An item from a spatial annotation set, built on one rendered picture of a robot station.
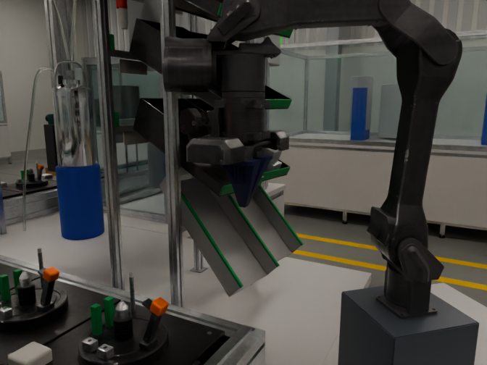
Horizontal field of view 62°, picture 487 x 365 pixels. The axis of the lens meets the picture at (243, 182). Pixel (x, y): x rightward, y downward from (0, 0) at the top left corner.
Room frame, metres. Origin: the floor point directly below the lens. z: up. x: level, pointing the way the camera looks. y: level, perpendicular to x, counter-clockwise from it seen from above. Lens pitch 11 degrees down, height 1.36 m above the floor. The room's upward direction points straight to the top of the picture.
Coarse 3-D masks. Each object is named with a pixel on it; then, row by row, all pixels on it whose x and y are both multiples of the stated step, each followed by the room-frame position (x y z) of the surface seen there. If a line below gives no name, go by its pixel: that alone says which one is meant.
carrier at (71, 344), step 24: (96, 312) 0.60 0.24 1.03; (120, 312) 0.59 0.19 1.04; (144, 312) 0.71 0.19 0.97; (72, 336) 0.63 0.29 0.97; (96, 336) 0.60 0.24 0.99; (120, 336) 0.58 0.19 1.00; (168, 336) 0.63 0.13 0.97; (192, 336) 0.63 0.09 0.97; (216, 336) 0.63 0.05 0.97; (24, 360) 0.53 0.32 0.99; (48, 360) 0.56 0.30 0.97; (72, 360) 0.56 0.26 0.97; (96, 360) 0.53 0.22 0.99; (120, 360) 0.53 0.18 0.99; (144, 360) 0.54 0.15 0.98; (168, 360) 0.56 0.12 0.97; (192, 360) 0.56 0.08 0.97
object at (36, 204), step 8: (40, 192) 1.79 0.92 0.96; (48, 192) 1.79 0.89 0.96; (56, 192) 1.83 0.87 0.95; (8, 200) 1.64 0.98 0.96; (16, 200) 1.66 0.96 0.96; (32, 200) 1.72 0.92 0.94; (40, 200) 1.76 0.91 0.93; (48, 200) 1.79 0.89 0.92; (56, 200) 1.83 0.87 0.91; (8, 208) 1.63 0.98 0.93; (16, 208) 1.66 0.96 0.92; (32, 208) 1.72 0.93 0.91; (40, 208) 1.75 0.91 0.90; (48, 208) 1.79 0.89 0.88; (56, 208) 1.82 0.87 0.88; (8, 216) 1.62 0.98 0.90; (16, 216) 1.66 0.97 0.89; (32, 216) 1.72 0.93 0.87; (40, 216) 1.75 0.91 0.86; (8, 224) 1.62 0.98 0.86
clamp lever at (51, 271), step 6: (42, 270) 0.68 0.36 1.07; (48, 270) 0.67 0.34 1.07; (54, 270) 0.68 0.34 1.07; (42, 276) 0.68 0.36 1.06; (48, 276) 0.66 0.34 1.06; (54, 276) 0.67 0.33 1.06; (48, 282) 0.67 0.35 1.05; (48, 288) 0.67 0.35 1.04; (42, 294) 0.68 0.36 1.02; (48, 294) 0.68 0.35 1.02; (42, 300) 0.68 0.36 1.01; (48, 300) 0.68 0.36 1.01
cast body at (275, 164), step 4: (264, 148) 0.93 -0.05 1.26; (268, 148) 0.92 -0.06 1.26; (272, 148) 0.93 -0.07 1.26; (276, 148) 0.93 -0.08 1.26; (264, 152) 0.93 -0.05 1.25; (268, 152) 0.92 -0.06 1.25; (272, 152) 0.92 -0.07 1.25; (276, 152) 0.92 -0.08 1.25; (280, 152) 0.94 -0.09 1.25; (276, 156) 0.93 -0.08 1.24; (272, 160) 0.93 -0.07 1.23; (276, 160) 0.95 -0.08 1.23; (268, 164) 0.92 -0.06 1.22; (272, 164) 0.92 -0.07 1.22; (276, 164) 0.93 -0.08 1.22; (280, 164) 0.95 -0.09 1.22; (268, 168) 0.92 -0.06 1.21; (272, 168) 0.92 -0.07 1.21; (276, 168) 0.93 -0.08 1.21
